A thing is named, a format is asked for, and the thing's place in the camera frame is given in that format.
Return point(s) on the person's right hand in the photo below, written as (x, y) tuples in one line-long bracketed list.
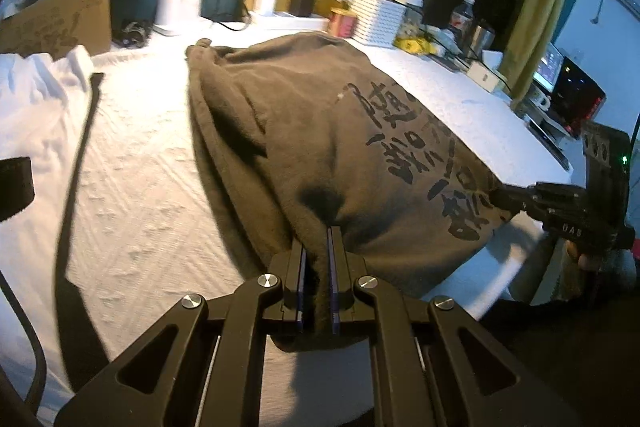
[(582, 259)]

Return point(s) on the white mug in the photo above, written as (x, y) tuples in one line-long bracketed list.
[(541, 101)]

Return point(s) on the clear plastic jar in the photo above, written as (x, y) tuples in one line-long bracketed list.
[(412, 14)]

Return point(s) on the wet wipes packet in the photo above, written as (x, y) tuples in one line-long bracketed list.
[(440, 39)]

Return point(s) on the white power strip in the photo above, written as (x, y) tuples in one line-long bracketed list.
[(290, 23)]

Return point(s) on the black chair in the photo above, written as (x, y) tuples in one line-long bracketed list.
[(15, 187)]

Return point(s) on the white cloth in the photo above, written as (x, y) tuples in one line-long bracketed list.
[(35, 82)]

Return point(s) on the black power adapter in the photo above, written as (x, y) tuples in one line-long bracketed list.
[(302, 2)]

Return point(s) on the red can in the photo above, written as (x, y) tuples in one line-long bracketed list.
[(342, 24)]

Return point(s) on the brown printed t-shirt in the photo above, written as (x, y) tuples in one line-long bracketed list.
[(300, 132)]

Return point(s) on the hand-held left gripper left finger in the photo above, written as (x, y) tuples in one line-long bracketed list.
[(300, 287)]

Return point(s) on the white perforated basket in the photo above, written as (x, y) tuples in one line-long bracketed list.
[(377, 19)]

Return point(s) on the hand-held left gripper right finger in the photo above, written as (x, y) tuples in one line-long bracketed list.
[(334, 277)]

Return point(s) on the black computer case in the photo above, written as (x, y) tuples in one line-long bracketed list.
[(580, 97)]

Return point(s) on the computer monitor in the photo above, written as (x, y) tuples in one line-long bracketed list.
[(547, 67)]

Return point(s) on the white embossed table cover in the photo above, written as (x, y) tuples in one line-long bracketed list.
[(150, 187)]

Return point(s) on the white side desk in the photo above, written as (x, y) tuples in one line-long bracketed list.
[(550, 132)]

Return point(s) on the clear water bottle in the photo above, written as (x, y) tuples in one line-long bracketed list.
[(462, 19)]

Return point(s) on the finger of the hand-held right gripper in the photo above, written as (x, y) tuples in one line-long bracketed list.
[(517, 199)]

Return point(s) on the cardboard box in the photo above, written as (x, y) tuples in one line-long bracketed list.
[(65, 22)]

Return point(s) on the yellow snack packet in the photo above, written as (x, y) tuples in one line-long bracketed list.
[(412, 44)]

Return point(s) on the dark flat phone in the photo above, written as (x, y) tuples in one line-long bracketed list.
[(450, 64)]

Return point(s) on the steel tumbler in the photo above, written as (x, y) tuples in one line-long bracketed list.
[(481, 39)]

